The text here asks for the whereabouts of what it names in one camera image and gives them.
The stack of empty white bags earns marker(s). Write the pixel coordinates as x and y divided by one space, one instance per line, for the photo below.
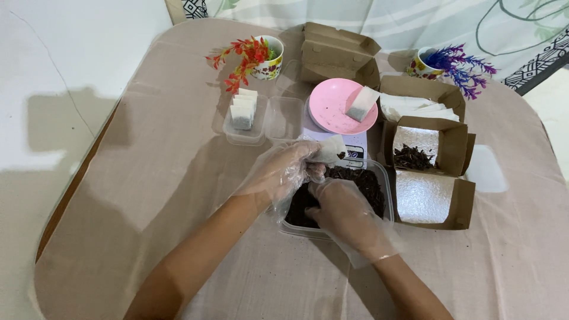
413 106

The beige tablecloth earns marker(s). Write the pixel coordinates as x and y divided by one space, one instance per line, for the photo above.
169 177

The person's right hand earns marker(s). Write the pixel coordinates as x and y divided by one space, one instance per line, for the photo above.
349 215

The foil-lined brown cardboard box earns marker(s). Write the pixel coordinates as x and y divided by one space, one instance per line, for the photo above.
426 195

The filled white tea bag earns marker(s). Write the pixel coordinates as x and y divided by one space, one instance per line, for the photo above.
248 91
245 102
247 96
242 118

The person's right fingers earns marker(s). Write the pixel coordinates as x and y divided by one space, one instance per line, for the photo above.
318 195

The clear plastic lid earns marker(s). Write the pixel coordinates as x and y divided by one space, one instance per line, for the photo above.
290 78

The person's left hand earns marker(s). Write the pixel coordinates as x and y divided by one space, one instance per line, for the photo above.
280 171

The closed brown cardboard box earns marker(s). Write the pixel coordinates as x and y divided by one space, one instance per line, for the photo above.
335 53

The brown cardboard box of bags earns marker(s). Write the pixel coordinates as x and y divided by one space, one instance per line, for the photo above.
422 85

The white digital kitchen scale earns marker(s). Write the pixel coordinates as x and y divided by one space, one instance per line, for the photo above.
358 143

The floral mug with red plant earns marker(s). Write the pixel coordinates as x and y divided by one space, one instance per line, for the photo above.
272 66

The empty clear plastic container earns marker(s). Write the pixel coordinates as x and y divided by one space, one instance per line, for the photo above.
285 119

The person's left fingers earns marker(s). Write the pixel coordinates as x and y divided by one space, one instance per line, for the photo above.
313 166

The pink plastic plate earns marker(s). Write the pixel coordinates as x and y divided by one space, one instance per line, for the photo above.
331 106

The floral mug with purple plant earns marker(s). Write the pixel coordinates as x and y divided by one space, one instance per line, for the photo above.
418 69

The large clear plastic tea container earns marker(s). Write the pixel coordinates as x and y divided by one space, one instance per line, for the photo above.
387 195

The patterned white fabric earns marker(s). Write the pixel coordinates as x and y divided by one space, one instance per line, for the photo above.
422 22

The red artificial plant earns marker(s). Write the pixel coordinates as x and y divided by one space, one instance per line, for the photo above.
246 55

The part-filled white tea bag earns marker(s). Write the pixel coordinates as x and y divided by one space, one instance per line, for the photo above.
362 104

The small clear plastic container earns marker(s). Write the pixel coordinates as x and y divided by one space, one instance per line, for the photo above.
242 135

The purple artificial plant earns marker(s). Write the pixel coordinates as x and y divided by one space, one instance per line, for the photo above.
462 66

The dark loose tea leaves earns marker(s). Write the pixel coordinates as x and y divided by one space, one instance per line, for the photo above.
366 186

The small heap of tea leaves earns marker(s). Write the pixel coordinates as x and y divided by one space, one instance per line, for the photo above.
411 158

